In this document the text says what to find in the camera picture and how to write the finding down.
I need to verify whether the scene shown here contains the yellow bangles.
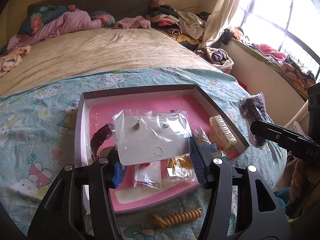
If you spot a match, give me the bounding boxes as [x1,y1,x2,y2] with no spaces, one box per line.
[167,154,196,183]

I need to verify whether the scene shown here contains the red ball earrings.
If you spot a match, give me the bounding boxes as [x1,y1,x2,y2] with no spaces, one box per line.
[134,161,162,189]

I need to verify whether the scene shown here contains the white tube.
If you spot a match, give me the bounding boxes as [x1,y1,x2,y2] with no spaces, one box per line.
[194,127,211,146]

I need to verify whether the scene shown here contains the cream plastic hair claw clip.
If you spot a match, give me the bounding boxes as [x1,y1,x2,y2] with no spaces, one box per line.
[209,115,237,149]

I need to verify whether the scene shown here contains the maroon leather strap wristwatch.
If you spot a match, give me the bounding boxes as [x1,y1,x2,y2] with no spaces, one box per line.
[90,124,117,161]

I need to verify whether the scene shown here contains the small stud earrings card bag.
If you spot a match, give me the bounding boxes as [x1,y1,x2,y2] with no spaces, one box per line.
[112,109,191,166]

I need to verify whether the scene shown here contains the amber spiral hair tie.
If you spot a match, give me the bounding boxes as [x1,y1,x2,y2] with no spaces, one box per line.
[152,207,203,229]

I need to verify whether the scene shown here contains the black beaded item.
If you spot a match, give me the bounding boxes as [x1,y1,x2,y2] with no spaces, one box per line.
[238,92,267,149]

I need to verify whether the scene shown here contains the shallow dark cardboard box tray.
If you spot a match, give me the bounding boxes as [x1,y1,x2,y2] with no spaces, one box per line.
[74,84,249,214]

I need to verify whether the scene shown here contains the clothes on window ledge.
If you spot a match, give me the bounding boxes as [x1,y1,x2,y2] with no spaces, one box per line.
[226,27,316,100]

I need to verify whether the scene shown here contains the red plastic box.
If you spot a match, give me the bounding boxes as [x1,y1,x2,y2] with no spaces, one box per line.
[238,81,247,92]

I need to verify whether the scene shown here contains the hello kitty teal blanket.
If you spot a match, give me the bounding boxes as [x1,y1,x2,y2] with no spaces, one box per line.
[1,68,287,239]

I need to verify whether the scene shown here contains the bag stuffed with clothes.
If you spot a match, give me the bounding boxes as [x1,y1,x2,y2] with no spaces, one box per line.
[194,47,234,74]

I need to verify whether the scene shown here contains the beige bed sheet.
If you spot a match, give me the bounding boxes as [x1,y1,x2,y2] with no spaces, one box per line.
[1,28,216,96]

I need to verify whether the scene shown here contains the pile of mixed clothes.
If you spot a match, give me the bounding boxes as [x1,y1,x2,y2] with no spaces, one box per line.
[146,0,210,47]

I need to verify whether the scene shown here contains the pink fuzzy garment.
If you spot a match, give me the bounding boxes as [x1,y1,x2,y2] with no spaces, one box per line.
[114,16,151,29]

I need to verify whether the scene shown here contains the peach child garment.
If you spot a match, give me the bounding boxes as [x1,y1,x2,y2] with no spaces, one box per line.
[0,45,31,78]

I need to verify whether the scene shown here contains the pink crumpled quilt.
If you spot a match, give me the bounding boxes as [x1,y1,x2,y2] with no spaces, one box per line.
[7,9,104,53]

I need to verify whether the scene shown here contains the dark green headboard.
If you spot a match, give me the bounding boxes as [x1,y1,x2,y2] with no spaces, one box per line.
[27,0,152,21]

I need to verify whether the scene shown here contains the cream curtain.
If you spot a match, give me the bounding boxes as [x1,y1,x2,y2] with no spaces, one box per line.
[199,0,240,48]

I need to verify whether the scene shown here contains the floral dark blue pillow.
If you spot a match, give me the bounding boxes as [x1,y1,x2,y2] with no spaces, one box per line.
[17,4,116,36]

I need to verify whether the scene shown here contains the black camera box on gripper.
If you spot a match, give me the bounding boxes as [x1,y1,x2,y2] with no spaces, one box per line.
[308,83,320,144]

